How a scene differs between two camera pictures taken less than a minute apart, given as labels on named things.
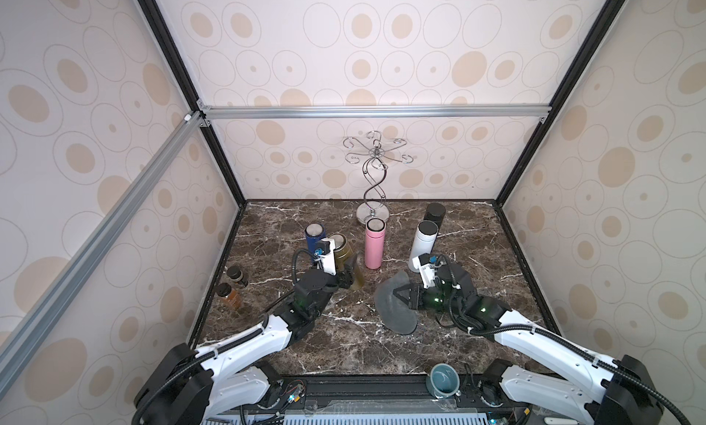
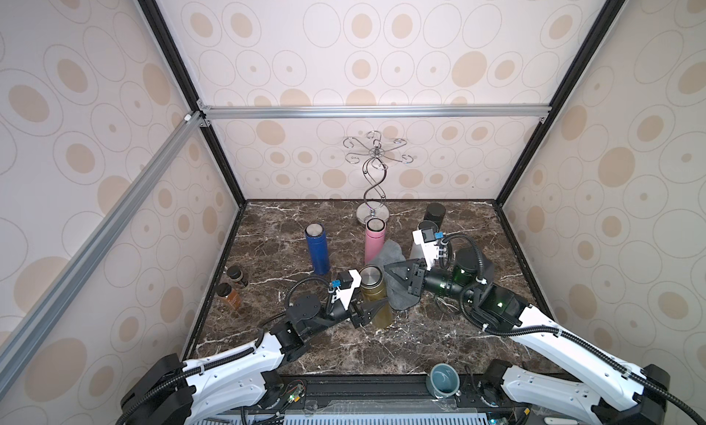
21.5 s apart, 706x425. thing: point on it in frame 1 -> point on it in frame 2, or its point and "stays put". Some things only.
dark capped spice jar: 236,274 stays put
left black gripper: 348,268 -> 361,316
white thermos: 426,233 stays put
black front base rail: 480,395 stays put
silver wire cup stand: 375,206 stays put
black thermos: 435,212 stays put
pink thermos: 375,231 stays put
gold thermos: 342,249 -> 372,288
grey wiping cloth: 393,312 -> 397,293
